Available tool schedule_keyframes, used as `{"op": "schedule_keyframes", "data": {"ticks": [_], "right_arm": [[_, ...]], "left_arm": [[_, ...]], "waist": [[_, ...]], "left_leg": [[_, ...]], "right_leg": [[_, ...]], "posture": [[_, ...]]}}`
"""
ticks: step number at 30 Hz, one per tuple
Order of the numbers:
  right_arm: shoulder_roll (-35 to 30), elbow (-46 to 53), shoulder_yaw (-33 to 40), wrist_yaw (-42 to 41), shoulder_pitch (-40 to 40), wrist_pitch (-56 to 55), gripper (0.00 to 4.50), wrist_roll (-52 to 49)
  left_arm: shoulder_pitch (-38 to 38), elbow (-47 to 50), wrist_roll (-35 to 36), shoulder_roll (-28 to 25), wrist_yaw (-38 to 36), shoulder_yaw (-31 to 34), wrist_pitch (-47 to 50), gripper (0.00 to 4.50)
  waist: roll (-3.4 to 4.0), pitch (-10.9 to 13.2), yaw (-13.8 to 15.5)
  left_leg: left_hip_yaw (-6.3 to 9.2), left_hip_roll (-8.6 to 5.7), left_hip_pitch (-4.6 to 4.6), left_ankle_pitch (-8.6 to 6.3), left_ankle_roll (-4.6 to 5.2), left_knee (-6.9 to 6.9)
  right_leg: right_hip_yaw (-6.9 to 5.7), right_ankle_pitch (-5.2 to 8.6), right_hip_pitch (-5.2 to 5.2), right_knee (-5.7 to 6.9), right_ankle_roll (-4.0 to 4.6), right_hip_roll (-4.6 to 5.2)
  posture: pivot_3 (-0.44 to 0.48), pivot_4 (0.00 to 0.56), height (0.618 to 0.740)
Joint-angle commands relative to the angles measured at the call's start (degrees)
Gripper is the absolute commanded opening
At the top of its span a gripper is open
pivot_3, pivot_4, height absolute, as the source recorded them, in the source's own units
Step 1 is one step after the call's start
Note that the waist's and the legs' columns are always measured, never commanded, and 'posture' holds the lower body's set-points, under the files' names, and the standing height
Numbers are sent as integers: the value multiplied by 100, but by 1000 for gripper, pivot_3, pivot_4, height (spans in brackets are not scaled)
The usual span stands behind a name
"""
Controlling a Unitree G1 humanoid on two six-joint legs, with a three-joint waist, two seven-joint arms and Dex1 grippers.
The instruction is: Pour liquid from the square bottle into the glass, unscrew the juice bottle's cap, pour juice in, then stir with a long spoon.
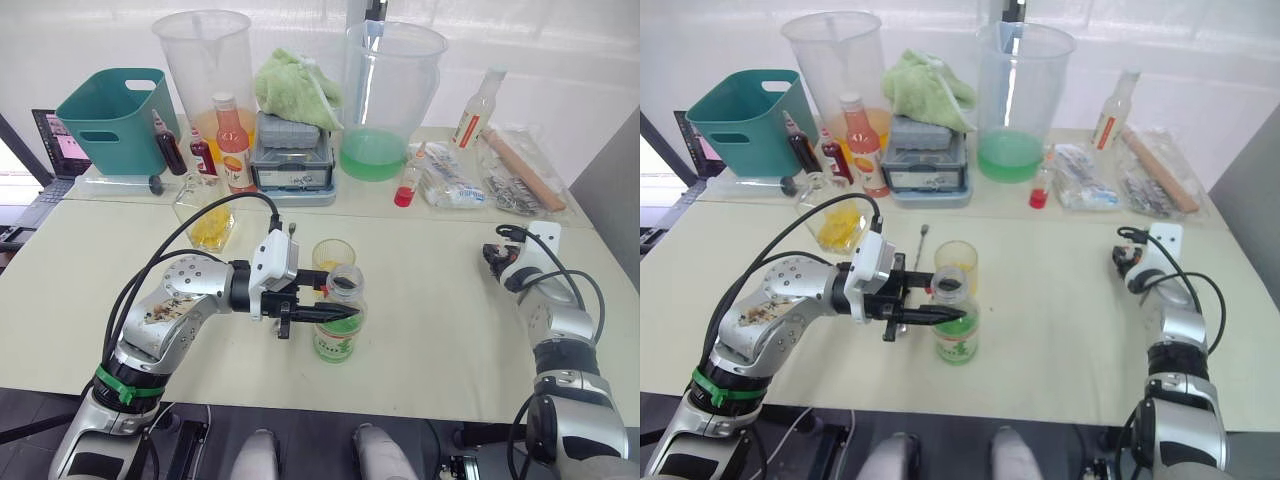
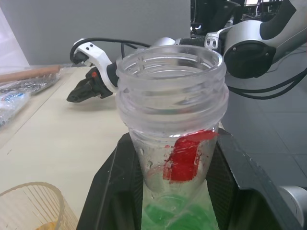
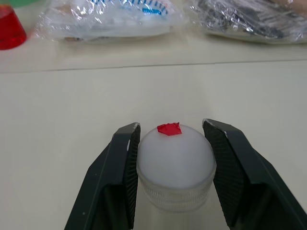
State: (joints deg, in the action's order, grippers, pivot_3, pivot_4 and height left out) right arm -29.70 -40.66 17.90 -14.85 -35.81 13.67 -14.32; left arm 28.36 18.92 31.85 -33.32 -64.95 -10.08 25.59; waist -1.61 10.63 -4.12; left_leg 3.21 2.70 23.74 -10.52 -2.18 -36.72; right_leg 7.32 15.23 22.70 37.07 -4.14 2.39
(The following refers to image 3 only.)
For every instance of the white bottle cap red tape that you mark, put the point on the white bottle cap red tape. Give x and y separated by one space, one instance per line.
175 163

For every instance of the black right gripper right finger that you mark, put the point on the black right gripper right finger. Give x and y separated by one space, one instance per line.
251 182

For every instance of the small flask with red liquid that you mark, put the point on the small flask with red liquid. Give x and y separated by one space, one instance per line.
12 31

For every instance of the clear bag of white packets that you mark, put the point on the clear bag of white packets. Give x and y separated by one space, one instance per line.
115 21

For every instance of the clear bag of dark items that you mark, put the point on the clear bag of dark items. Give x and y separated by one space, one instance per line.
251 21

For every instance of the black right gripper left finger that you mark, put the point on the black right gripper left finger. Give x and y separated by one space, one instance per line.
103 182

